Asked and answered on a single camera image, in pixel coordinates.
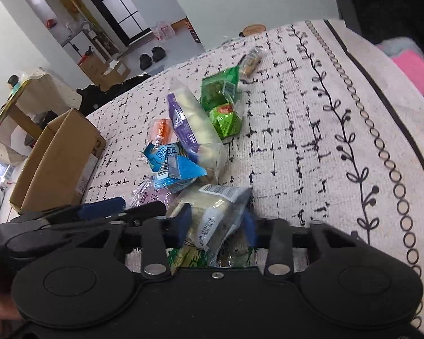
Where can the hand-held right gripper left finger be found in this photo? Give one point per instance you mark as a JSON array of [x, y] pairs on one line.
[[184, 224]]

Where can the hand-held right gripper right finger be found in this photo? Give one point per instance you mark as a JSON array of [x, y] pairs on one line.
[[249, 231]]

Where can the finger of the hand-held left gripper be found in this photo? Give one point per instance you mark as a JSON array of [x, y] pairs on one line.
[[148, 210], [102, 206]]

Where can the clear white snack packet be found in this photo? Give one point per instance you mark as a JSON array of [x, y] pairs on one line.
[[212, 219]]

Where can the brown cardboard box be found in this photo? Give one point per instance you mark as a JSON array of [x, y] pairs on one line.
[[56, 169]]

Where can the orange snack packet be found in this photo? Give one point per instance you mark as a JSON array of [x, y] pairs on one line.
[[160, 130]]

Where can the green snack packet red picture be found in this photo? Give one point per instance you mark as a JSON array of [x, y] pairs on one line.
[[226, 122]]

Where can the person's left hand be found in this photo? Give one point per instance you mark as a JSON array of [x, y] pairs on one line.
[[0, 303]]

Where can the pink snack packet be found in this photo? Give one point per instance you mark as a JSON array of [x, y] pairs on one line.
[[152, 196]]

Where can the yellow green snack packet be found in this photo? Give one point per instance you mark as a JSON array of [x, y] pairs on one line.
[[187, 257]]

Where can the blue snack packet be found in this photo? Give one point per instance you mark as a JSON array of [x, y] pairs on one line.
[[155, 157], [183, 173]]

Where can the purple and white snack bag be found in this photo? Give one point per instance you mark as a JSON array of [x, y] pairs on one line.
[[198, 127]]

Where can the white black patterned bedsheet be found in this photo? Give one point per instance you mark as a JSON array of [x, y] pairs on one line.
[[304, 148]]

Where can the black bag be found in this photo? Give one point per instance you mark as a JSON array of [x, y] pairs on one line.
[[102, 95]]

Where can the wooden side table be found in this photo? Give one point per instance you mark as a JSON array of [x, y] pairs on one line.
[[19, 116]]

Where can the side table with cloth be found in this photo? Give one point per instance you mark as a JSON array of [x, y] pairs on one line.
[[58, 90]]

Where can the open cardboard floor box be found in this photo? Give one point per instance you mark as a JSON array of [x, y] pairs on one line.
[[115, 74]]

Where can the tall cardboard floor box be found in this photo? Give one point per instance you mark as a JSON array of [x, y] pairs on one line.
[[92, 69]]

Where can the large green snack packet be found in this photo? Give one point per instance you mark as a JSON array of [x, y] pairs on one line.
[[215, 88]]

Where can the black slipper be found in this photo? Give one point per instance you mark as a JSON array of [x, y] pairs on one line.
[[158, 53], [145, 61]]

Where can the cartoon doll figure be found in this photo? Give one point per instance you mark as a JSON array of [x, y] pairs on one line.
[[13, 83]]

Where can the small clear brown packet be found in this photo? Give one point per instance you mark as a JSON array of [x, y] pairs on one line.
[[251, 63]]

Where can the pink printed plastic bag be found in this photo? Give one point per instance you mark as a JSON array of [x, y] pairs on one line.
[[162, 31]]

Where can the white standing fan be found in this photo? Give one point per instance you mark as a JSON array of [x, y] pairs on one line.
[[87, 27]]

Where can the red oil bottle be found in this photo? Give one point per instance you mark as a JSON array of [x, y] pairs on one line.
[[192, 30]]

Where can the small red shelf item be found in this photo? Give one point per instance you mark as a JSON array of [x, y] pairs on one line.
[[51, 23]]

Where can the black framed glass door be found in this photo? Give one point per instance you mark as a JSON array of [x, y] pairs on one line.
[[127, 7]]

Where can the brown lidded paper tub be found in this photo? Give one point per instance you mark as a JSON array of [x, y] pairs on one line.
[[253, 29]]

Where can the white kitchen cabinet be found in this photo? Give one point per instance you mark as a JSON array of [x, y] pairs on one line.
[[155, 3]]

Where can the pink grey plush cushion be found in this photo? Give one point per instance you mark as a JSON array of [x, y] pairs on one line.
[[410, 63]]

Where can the black office chair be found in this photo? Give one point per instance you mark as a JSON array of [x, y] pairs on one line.
[[392, 0]]

